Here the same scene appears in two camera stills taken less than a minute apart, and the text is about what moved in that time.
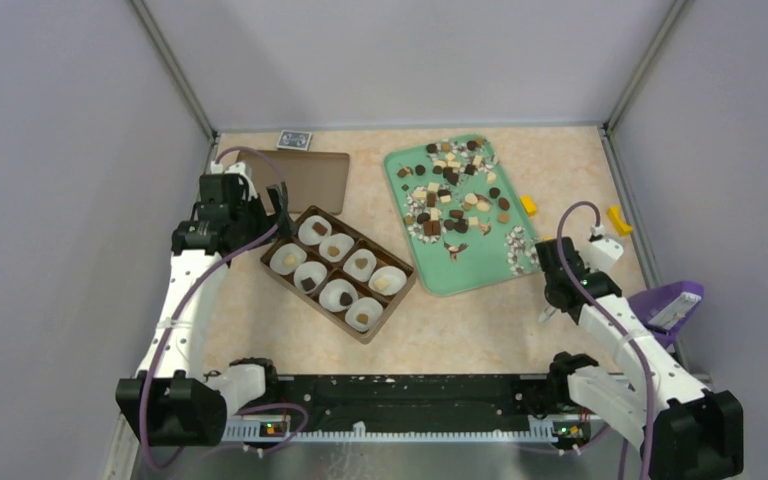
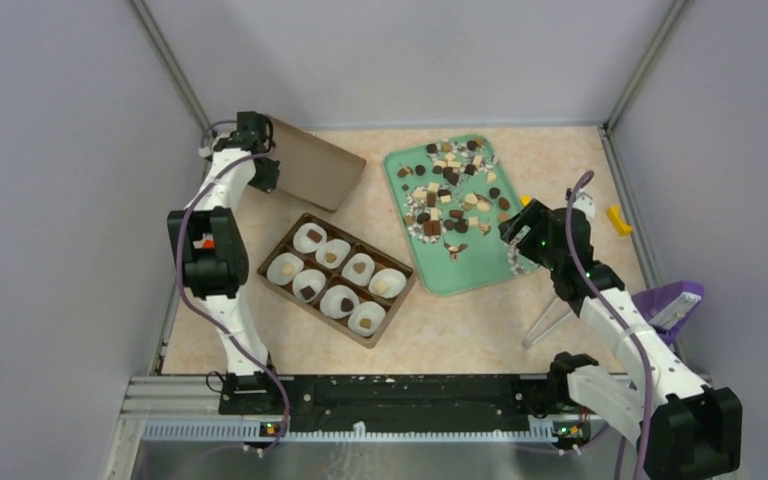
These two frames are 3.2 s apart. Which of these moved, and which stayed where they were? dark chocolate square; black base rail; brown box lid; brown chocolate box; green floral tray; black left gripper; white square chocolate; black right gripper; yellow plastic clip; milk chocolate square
Moved: dark chocolate square; black left gripper; black right gripper; brown box lid; milk chocolate square
Stayed: yellow plastic clip; black base rail; green floral tray; white square chocolate; brown chocolate box
